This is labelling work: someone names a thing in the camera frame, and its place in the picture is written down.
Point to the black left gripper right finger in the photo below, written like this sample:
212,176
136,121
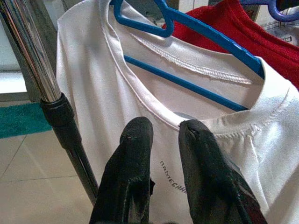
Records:
210,177

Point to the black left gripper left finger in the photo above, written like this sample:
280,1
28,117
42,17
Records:
130,158

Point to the white printed T-shirt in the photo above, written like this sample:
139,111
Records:
93,81

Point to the blue plastic hanger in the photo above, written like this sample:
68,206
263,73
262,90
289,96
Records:
222,41

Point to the purple plastic hanger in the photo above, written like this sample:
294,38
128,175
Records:
280,15

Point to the teal floor mat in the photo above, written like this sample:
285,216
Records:
21,119

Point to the white garment with grey print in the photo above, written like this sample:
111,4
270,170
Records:
275,30

